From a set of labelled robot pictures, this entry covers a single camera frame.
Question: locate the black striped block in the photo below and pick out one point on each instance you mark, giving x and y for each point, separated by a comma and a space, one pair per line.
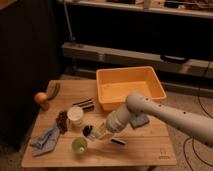
86, 105

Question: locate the white black dish brush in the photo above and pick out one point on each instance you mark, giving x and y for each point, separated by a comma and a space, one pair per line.
90, 132

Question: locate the red orange apple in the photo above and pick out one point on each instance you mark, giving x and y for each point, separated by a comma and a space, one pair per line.
40, 98

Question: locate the blue grey sponge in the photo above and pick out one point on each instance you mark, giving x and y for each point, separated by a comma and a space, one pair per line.
139, 121

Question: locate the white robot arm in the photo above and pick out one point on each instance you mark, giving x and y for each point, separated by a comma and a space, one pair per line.
197, 126

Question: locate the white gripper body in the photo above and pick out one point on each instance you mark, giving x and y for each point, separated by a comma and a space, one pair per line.
103, 133

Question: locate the green plastic cup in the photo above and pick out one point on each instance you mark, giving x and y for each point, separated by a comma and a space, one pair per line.
79, 145

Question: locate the blue grey cloth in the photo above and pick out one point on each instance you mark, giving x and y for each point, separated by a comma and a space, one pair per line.
46, 142

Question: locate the yellow plastic bin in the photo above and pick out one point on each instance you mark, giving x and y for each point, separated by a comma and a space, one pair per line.
113, 85

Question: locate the white paper cup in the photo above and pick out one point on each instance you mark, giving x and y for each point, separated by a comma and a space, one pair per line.
75, 115

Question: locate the upper shelf board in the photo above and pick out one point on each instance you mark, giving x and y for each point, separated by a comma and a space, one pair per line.
139, 8

